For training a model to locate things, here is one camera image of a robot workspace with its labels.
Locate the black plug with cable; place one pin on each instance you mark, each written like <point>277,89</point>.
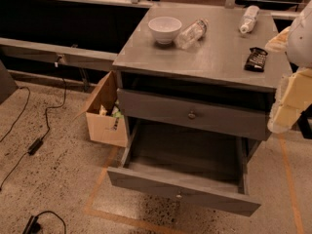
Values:
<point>33,226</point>

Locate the open lower grey drawer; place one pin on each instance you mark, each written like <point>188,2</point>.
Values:
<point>188,165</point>

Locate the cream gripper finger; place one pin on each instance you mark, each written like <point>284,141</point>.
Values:
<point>293,96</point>
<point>278,43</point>

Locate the labelled plastic water bottle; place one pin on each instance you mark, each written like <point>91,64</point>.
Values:
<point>249,19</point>

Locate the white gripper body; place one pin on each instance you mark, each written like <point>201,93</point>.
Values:
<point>301,40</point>

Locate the clear crushed plastic bottle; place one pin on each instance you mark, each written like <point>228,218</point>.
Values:
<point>192,34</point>

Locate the upper grey drawer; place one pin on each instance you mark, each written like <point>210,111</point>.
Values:
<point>224,119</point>

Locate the black power adapter with cable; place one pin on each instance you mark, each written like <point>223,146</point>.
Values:
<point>37,143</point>

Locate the cardboard box with items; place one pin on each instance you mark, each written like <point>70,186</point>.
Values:
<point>105,124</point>

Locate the grey drawer cabinet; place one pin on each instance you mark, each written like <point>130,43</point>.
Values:
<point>210,71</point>

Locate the white ceramic bowl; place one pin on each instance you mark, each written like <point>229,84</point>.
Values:
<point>165,29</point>

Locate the grey metal railing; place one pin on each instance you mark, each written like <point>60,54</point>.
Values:
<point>70,56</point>

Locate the black snack packet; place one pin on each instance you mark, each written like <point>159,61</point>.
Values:
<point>256,60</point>

